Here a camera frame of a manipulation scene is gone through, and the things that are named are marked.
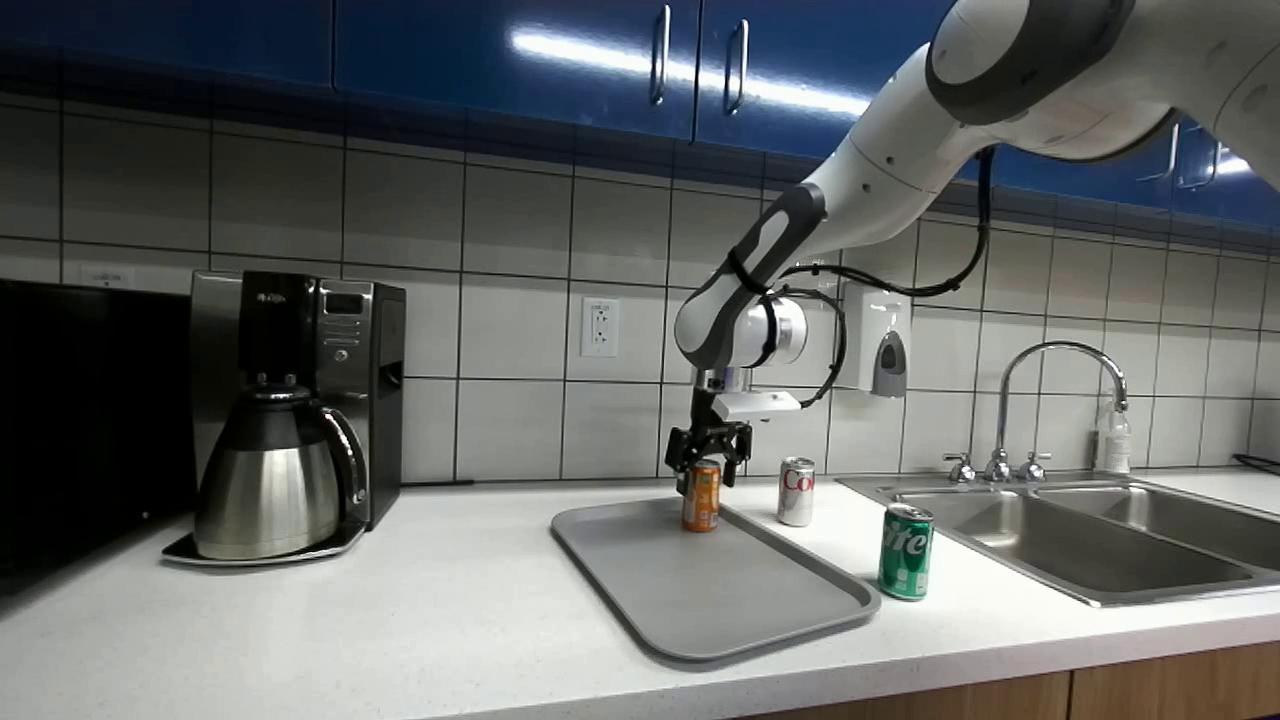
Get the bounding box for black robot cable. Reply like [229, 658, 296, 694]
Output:
[723, 145, 1001, 414]

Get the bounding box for white soap dispenser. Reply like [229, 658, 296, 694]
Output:
[841, 290, 914, 396]

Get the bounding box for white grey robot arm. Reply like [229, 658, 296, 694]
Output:
[664, 0, 1280, 488]

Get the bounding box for blue upper cabinets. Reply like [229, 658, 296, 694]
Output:
[0, 0, 1280, 233]

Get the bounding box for stainless steel double sink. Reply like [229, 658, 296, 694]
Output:
[861, 481, 1280, 610]

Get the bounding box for small bottle by faucet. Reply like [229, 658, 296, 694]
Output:
[1094, 408, 1133, 471]

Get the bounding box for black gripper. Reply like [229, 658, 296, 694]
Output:
[664, 387, 753, 491]

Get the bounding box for steel coffee carafe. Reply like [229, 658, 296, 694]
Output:
[192, 392, 365, 563]

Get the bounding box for grey plastic tray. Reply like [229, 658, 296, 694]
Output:
[552, 501, 879, 669]

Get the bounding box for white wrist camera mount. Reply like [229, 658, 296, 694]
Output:
[714, 387, 802, 425]

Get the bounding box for black microwave oven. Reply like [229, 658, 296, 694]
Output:
[0, 281, 198, 598]

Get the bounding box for orange soda can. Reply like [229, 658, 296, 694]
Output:
[685, 459, 723, 531]

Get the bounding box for black steel coffee maker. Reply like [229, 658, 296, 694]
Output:
[166, 271, 410, 570]

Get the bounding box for chrome gooseneck faucet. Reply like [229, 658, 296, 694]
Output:
[946, 336, 1133, 485]

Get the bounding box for white wall outlet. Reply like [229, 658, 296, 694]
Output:
[580, 296, 621, 356]

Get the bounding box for green soda can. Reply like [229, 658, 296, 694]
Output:
[879, 505, 934, 599]

